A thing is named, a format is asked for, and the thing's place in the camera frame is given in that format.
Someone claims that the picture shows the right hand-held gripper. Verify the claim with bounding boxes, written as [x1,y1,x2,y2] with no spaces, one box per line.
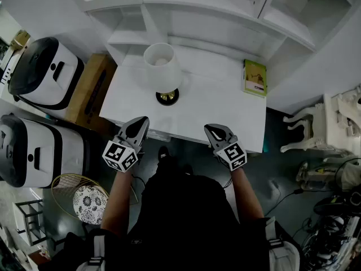
[204,123,248,172]

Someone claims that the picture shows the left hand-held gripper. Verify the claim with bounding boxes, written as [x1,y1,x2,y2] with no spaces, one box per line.
[102,116,151,173]

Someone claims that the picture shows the white table lamp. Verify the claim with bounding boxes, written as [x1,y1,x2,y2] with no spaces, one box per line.
[143,42,183,107]

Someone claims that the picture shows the person's right forearm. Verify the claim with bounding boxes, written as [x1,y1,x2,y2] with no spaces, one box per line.
[229,167,266,225]

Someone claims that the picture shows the person's left forearm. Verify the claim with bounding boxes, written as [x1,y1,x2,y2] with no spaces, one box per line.
[100,167,134,236]

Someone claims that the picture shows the white table top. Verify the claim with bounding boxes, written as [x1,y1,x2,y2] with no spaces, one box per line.
[98,42,267,154]

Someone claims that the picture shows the person's black shoe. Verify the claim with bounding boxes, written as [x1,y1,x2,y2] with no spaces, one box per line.
[181,164,195,178]
[157,145,171,161]

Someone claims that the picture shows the brown cardboard box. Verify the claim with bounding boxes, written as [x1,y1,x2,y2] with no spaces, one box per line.
[65,53,118,136]

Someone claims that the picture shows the green book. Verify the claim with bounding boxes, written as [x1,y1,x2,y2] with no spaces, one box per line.
[243,59,268,98]

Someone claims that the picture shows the floral round cushion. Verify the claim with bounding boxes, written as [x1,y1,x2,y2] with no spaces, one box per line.
[72,185,109,226]

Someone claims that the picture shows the person in black vest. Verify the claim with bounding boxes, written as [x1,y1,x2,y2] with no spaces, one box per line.
[39,151,306,271]

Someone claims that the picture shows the clear plastic container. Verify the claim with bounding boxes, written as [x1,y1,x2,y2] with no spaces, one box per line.
[296,160,344,192]

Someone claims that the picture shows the white ornate carved chair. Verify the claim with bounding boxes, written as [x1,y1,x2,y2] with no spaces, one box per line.
[279,85,361,159]

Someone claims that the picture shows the white shelf cabinet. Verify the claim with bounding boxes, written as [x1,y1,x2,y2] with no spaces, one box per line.
[64,0,356,94]

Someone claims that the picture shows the black green helmet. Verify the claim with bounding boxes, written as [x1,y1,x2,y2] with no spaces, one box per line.
[313,195,361,217]

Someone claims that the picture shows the white plastic bag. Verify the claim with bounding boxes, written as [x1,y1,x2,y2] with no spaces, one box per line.
[338,161,361,192]

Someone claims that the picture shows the small yellowish box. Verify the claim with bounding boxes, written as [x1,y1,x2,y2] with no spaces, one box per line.
[11,30,31,51]

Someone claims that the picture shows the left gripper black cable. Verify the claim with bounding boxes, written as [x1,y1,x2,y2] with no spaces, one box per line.
[130,173,147,206]

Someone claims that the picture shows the black power cable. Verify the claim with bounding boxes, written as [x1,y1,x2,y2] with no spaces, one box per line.
[264,189,305,217]

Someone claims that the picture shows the gold wire basket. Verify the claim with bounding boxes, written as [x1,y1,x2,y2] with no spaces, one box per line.
[51,173,139,226]

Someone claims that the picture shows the person's white shoulder strap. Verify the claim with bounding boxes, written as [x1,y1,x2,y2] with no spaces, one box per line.
[264,216,285,248]
[87,234,107,266]

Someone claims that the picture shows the black metal frame table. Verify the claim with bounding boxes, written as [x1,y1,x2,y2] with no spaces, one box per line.
[15,199,49,247]

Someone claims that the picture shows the tangle of cables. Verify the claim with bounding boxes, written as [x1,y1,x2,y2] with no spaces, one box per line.
[301,215,361,271]

